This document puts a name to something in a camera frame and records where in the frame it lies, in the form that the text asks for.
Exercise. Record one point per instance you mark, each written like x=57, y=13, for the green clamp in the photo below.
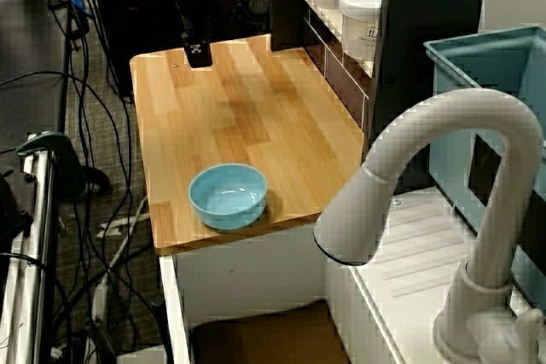
x=64, y=155

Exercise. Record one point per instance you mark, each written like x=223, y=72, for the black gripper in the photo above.
x=195, y=33

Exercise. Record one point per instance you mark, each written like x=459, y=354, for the teal plastic bin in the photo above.
x=452, y=70

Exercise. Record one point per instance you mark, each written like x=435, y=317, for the silver metal pole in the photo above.
x=38, y=232

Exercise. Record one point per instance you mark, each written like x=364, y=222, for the wooden countertop board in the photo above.
x=256, y=125

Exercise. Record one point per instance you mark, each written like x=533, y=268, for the black box device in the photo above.
x=10, y=215

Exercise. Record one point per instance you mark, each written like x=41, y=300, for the black shelf unit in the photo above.
x=426, y=40

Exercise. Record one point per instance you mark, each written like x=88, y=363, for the light blue bowl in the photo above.
x=228, y=198

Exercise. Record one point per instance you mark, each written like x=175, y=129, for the white lidded jar with print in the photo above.
x=360, y=23

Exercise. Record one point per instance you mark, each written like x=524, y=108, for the white sink unit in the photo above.
x=256, y=270

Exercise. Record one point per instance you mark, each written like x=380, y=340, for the white curved faucet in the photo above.
x=503, y=134

